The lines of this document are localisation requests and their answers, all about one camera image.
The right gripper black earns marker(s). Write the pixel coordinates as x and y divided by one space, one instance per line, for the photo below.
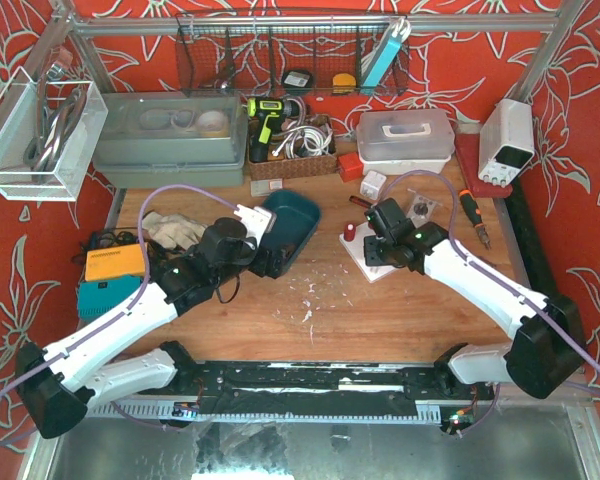
373 251

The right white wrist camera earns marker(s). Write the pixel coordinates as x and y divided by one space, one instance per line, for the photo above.
369 215

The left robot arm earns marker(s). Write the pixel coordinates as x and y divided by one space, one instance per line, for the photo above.
60 383

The orange black screwdriver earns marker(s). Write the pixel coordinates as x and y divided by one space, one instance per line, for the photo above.
473 213

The yellow tape measure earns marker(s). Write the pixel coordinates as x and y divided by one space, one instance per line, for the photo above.
343 84

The orange power box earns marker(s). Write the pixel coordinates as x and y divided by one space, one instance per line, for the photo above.
113 262

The clear acrylic hanging box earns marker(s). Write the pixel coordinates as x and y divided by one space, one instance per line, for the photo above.
47 137

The white power supply unit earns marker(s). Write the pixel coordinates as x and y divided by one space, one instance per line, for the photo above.
506 143

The white peg base plate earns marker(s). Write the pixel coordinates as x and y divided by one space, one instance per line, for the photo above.
355 251

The black cable duct strip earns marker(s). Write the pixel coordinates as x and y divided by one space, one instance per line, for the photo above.
535 262

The plastic bag with parts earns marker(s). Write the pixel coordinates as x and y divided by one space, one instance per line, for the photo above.
421 208

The red small box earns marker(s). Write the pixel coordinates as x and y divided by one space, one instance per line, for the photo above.
350 167

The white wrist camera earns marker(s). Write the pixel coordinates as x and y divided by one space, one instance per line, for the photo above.
369 215
257 220

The woven brown basket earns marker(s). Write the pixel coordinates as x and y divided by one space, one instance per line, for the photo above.
293 168

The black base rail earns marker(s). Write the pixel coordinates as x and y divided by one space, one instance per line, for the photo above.
309 389

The large red spring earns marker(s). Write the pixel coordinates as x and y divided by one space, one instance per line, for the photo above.
349 232

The green yellow cordless drill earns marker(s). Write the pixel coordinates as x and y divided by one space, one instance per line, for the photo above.
270 113

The white power plug adapter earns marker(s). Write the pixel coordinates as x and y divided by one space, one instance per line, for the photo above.
372 185

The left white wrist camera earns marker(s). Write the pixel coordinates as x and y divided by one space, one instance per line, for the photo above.
257 220

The teal plastic tray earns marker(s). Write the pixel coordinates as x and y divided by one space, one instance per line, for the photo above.
297 219

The teal power box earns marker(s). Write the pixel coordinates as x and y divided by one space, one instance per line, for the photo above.
96 298

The grey plastic storage box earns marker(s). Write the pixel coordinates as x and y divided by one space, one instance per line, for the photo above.
154 139

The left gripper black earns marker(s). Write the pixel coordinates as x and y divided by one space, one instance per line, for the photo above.
272 260

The white work glove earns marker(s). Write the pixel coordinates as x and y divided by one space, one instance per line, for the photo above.
173 231

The white plastic case with handle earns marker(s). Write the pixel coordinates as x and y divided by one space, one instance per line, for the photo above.
395 142

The red handled ratchet wrench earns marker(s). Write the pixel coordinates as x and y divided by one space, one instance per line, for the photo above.
361 202

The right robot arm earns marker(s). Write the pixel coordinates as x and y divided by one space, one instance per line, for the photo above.
545 334

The clear small label bag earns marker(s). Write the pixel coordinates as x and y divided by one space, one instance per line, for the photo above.
259 188

